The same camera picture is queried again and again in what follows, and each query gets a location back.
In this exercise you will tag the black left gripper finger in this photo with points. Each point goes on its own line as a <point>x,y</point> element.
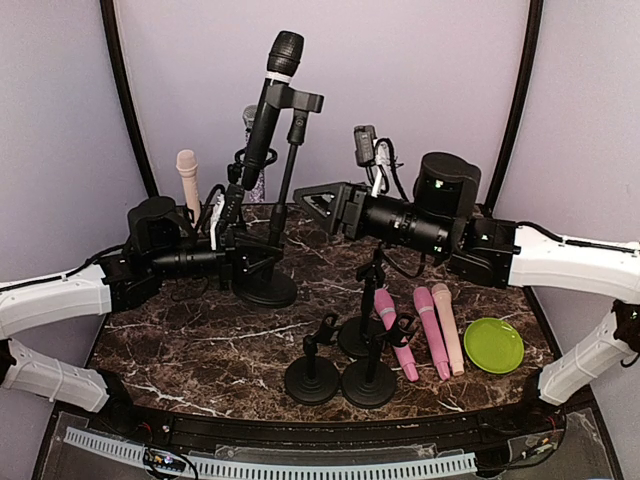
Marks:
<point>257,265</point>
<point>251,241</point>

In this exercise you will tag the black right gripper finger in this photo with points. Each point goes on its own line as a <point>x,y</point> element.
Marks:
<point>322,207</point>
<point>333,190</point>

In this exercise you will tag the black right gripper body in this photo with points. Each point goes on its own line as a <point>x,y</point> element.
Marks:
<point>352,226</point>

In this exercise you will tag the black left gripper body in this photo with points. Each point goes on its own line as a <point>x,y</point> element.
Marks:
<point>227,266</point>

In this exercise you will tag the glitter silver-head microphone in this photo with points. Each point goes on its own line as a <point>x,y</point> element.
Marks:
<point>253,179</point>

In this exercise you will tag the black tripod shock-mount stand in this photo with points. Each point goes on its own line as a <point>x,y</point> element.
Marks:
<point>235,169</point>

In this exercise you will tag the black stand with clip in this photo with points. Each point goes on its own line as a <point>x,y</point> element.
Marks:
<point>356,332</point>

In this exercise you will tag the small beige microphone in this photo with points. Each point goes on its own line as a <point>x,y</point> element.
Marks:
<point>187,167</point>

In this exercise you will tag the pink microphone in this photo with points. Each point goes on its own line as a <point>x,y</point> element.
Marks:
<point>399,335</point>
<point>425,307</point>

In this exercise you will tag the black round-base stand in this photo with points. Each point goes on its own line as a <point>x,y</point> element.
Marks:
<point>369,383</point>
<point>311,379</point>

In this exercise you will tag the beige microphone tall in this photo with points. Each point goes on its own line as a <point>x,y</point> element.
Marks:
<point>443,301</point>

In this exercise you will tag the black microphone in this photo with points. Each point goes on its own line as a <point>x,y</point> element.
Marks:
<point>282,63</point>

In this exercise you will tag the black round-base stand front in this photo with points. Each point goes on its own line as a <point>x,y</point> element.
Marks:
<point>369,383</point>

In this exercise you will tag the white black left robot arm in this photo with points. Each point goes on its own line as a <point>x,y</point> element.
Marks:
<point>162,244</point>

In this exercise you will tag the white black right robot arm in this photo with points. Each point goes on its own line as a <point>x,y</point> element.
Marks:
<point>440,222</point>

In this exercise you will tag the green plate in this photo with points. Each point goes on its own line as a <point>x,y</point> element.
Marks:
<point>494,346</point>

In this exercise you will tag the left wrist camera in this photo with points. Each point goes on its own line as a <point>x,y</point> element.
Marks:
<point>224,214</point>

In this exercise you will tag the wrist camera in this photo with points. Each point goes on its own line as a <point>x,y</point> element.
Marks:
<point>224,214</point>
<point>376,155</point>

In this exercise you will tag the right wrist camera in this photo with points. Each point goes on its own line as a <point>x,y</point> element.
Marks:
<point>376,155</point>

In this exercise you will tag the black front rail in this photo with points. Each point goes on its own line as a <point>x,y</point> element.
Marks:
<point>484,428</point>

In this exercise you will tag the white cable duct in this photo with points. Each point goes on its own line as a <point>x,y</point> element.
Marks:
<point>239,463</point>

